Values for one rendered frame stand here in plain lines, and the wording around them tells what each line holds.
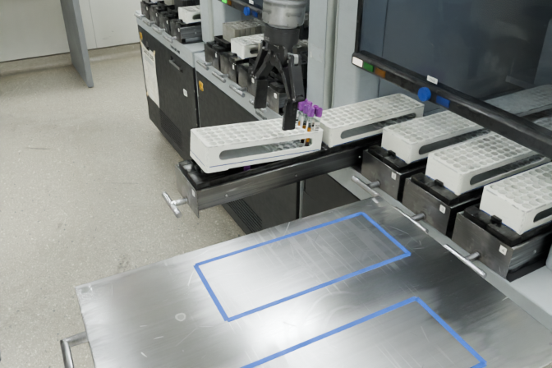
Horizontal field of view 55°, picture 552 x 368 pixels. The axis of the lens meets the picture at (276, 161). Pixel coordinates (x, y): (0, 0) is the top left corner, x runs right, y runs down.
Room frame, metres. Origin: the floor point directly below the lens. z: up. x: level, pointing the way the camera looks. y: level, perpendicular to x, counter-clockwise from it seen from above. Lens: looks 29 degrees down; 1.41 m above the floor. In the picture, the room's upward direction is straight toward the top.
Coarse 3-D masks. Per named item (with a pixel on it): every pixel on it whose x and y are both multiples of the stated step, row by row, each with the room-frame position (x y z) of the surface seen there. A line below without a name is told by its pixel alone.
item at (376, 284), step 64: (192, 256) 0.72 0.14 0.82; (256, 256) 0.72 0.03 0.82; (320, 256) 0.72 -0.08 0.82; (384, 256) 0.72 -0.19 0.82; (448, 256) 0.72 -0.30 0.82; (128, 320) 0.57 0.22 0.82; (192, 320) 0.57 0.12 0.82; (256, 320) 0.57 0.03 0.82; (320, 320) 0.57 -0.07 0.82; (384, 320) 0.57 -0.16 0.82; (448, 320) 0.57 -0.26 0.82; (512, 320) 0.57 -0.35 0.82
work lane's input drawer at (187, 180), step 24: (360, 144) 1.17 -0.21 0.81; (192, 168) 1.03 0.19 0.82; (240, 168) 1.05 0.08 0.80; (264, 168) 1.04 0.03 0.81; (288, 168) 1.06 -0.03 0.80; (312, 168) 1.09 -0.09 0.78; (336, 168) 1.12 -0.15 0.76; (192, 192) 0.97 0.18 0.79; (216, 192) 0.97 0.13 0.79; (240, 192) 1.00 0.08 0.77
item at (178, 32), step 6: (174, 24) 2.32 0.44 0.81; (180, 24) 2.28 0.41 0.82; (186, 24) 2.28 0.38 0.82; (192, 24) 2.30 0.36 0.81; (198, 24) 2.31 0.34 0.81; (174, 30) 2.33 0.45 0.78; (180, 30) 2.26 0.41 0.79; (186, 30) 2.27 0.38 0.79; (192, 30) 2.28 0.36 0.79; (198, 30) 2.30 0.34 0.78; (174, 36) 2.31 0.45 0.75; (180, 36) 2.26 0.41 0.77; (186, 36) 2.27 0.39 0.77; (192, 36) 2.28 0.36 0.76; (198, 36) 2.30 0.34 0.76; (180, 42) 2.27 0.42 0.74
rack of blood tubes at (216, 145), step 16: (208, 128) 1.08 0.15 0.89; (224, 128) 1.10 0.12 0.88; (240, 128) 1.10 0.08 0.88; (256, 128) 1.10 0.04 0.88; (272, 128) 1.12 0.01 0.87; (320, 128) 1.14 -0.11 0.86; (192, 144) 1.05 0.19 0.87; (208, 144) 1.00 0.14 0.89; (224, 144) 1.00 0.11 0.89; (240, 144) 1.02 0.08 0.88; (256, 144) 1.04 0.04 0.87; (272, 144) 1.10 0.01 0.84; (288, 144) 1.12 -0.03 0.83; (320, 144) 1.12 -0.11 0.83; (208, 160) 0.98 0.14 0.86; (224, 160) 1.00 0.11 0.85; (240, 160) 1.02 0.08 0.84; (256, 160) 1.04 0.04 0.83; (272, 160) 1.06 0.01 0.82
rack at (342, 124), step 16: (384, 96) 1.34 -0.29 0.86; (400, 96) 1.34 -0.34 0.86; (336, 112) 1.23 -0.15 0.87; (352, 112) 1.23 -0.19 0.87; (368, 112) 1.23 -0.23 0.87; (384, 112) 1.23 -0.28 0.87; (400, 112) 1.24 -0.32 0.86; (416, 112) 1.26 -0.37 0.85; (336, 128) 1.14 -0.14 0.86; (352, 128) 1.26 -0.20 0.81; (368, 128) 1.26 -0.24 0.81; (336, 144) 1.14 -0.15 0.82
